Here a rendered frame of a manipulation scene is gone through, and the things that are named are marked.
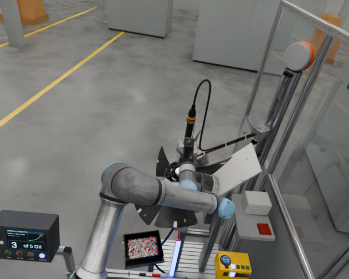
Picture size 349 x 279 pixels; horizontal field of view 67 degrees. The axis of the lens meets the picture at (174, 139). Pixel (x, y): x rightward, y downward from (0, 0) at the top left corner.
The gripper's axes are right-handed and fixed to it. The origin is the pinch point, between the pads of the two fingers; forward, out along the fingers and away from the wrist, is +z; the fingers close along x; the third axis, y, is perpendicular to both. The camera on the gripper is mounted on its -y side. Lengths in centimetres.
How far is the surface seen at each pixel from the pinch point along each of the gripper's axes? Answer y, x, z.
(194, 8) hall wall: 145, 80, 1211
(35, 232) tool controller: 26, -63, -43
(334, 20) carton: 41, 433, 683
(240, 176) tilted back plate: 24.3, 35.0, 1.7
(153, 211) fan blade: 52, -14, -6
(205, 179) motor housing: 31.7, 16.0, 4.8
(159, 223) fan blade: 37.1, -9.5, -25.7
